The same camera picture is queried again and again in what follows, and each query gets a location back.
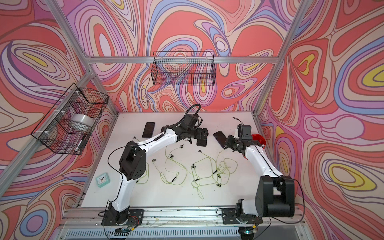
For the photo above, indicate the left wire basket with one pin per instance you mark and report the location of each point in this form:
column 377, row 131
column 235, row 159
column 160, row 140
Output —
column 55, row 132

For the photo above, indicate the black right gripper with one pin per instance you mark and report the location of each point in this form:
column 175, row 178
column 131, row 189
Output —
column 228, row 142

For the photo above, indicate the blue-cased smartphone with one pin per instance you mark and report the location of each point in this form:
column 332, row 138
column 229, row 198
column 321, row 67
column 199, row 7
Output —
column 221, row 139

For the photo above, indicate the grey-edged smartphone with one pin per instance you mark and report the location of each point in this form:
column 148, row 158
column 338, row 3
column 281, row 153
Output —
column 148, row 130

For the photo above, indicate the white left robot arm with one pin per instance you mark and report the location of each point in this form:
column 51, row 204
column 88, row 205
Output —
column 133, row 164

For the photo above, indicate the green earphones middle set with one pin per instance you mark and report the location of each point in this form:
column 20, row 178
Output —
column 171, row 172

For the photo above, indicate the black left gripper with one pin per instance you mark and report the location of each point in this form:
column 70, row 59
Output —
column 199, row 135

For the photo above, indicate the back wire basket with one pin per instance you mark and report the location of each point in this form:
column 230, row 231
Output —
column 184, row 68

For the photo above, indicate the white tape roll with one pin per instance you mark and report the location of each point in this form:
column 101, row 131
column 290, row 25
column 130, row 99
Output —
column 81, row 122

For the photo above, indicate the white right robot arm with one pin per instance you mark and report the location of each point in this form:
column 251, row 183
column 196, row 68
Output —
column 275, row 194

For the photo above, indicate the wire basket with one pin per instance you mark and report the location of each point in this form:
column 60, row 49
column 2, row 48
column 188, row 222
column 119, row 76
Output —
column 184, row 68
column 55, row 132

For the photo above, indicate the mint alarm clock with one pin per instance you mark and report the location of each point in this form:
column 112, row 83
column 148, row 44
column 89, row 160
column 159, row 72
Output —
column 102, row 180

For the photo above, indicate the red plastic cup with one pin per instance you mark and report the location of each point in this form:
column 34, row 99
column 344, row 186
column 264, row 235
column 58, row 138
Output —
column 260, row 139

